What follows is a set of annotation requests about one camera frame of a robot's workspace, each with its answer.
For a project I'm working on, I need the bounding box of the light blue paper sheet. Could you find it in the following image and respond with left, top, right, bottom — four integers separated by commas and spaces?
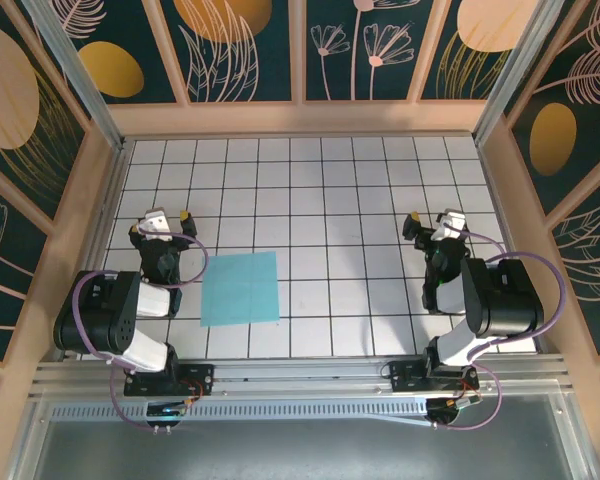
200, 251, 282, 329

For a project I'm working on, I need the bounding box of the grey metal sheet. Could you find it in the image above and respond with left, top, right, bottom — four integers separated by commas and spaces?
9, 392, 599, 480

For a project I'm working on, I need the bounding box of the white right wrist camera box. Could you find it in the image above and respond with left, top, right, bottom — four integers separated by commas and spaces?
437, 209, 469, 237

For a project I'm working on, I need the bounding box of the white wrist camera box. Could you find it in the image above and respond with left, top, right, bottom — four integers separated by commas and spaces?
138, 208, 174, 244
437, 209, 469, 237

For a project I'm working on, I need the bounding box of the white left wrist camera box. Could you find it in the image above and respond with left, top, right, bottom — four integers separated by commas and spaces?
138, 208, 174, 244

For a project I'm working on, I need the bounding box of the aluminium side rail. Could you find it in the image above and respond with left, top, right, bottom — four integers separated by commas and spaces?
59, 139, 134, 361

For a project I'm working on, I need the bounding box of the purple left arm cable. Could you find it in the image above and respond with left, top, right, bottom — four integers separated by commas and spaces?
72, 224, 210, 432

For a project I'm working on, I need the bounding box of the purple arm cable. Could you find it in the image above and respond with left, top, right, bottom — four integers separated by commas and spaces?
442, 223, 567, 432
72, 224, 210, 432

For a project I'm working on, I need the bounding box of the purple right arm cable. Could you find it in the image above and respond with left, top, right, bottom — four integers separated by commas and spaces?
442, 223, 567, 432

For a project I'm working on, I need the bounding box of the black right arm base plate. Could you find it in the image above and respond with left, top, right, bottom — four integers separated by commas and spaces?
388, 359, 480, 394

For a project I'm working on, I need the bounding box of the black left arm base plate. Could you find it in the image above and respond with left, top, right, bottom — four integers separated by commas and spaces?
123, 363, 215, 397

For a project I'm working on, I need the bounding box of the aluminium corner post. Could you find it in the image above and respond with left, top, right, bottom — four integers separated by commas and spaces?
22, 0, 129, 151
472, 0, 581, 146

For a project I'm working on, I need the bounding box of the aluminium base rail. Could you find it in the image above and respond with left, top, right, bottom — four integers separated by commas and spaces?
29, 353, 571, 401

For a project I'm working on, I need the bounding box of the slotted grey cable duct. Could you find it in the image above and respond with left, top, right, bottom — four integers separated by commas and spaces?
49, 394, 434, 427

